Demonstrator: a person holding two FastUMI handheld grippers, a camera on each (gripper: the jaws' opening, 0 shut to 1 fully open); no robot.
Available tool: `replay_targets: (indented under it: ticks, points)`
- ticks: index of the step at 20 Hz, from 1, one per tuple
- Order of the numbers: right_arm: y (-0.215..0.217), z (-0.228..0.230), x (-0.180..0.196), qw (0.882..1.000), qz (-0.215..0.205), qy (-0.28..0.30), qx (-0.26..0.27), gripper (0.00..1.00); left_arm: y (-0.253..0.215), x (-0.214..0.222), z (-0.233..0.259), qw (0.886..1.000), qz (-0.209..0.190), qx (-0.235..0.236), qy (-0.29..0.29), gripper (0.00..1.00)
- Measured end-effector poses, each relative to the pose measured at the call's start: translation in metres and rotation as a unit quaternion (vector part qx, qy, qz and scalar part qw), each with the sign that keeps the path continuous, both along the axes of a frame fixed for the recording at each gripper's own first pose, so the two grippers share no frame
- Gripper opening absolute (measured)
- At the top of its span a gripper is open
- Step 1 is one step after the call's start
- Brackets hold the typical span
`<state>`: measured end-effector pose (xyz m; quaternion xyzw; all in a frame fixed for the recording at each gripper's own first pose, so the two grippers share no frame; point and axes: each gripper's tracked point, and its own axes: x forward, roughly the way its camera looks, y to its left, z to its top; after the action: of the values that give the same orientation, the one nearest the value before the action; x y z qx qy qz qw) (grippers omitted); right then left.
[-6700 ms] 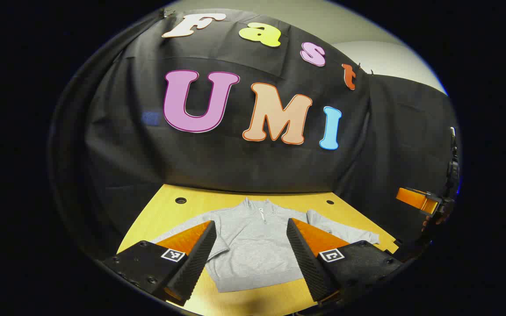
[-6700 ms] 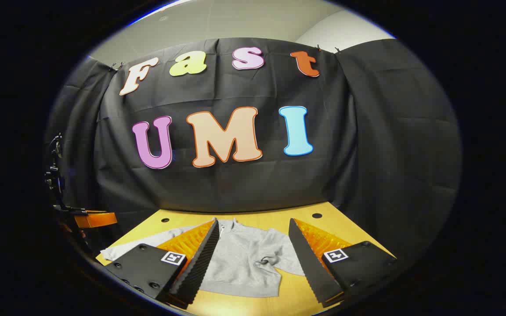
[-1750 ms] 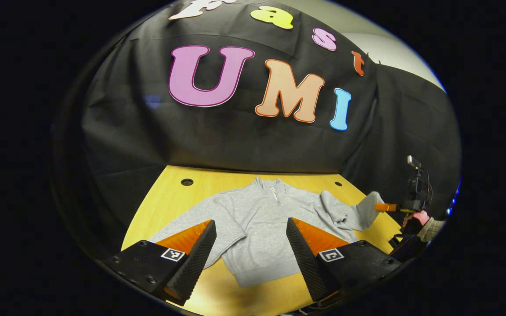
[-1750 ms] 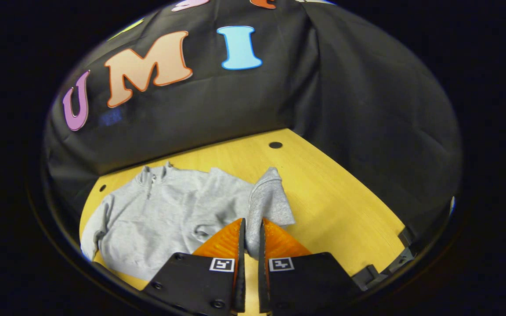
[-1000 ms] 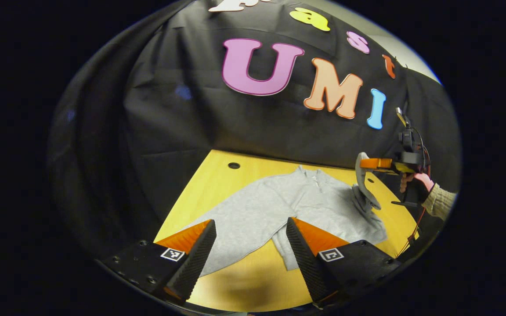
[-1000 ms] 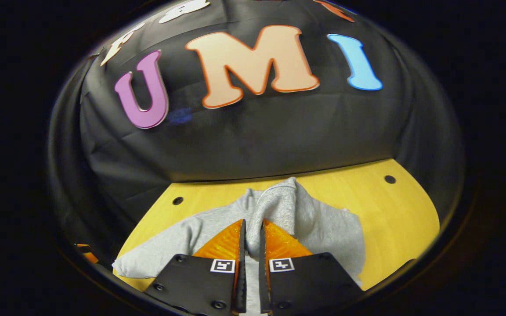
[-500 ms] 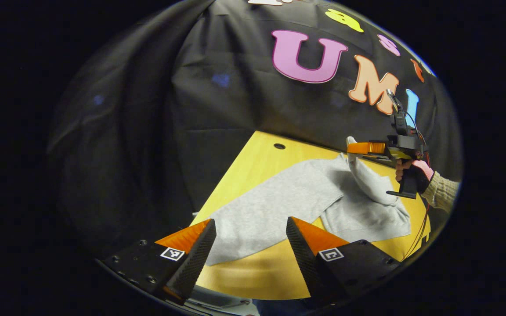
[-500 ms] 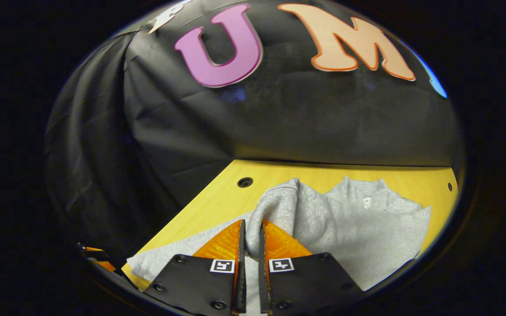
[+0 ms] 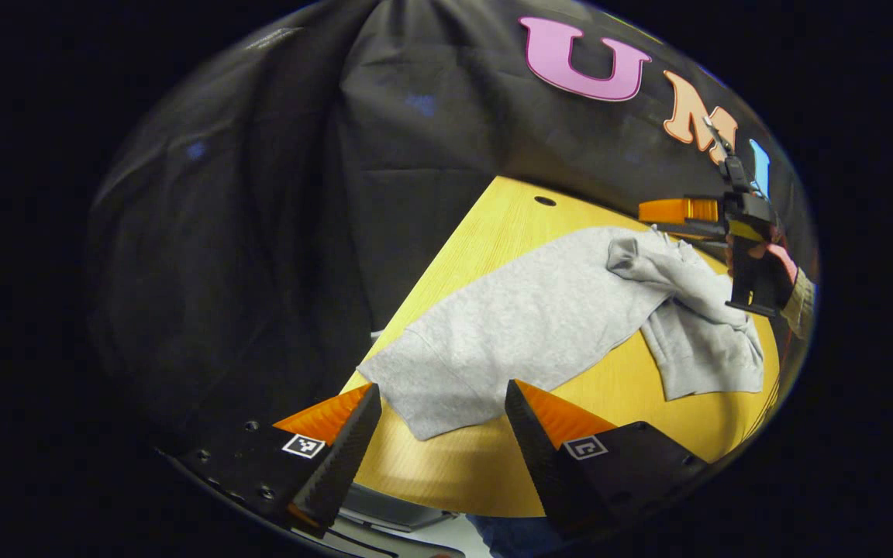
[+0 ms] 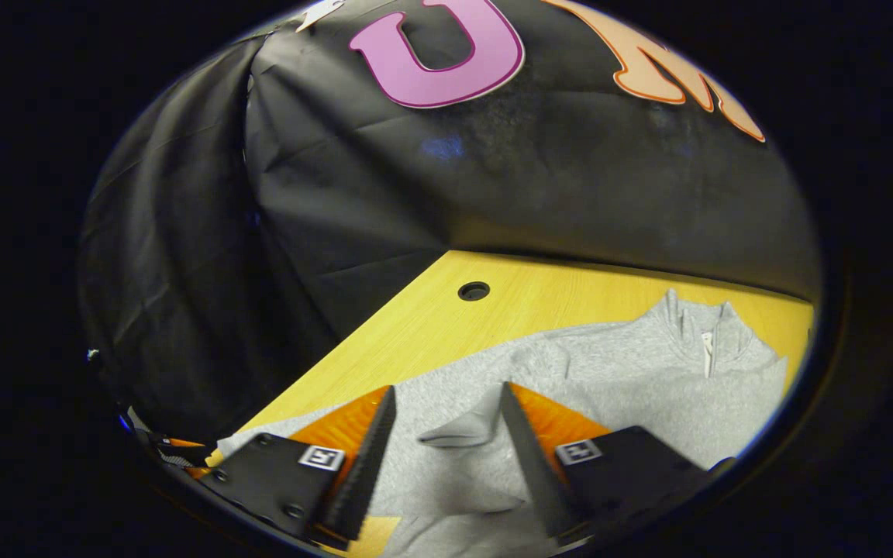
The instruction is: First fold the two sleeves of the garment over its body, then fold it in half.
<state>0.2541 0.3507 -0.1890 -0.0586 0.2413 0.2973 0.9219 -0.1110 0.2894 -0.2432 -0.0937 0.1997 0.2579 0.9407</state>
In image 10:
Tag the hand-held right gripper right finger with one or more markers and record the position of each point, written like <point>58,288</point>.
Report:
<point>532,465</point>

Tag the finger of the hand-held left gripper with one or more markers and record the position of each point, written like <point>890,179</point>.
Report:
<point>183,443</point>

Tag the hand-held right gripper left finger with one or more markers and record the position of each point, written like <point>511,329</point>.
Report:
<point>365,473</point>

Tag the grey zip-neck sweatshirt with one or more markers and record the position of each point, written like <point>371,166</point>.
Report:
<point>632,387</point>

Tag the black backdrop cloth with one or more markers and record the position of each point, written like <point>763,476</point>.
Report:
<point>493,178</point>

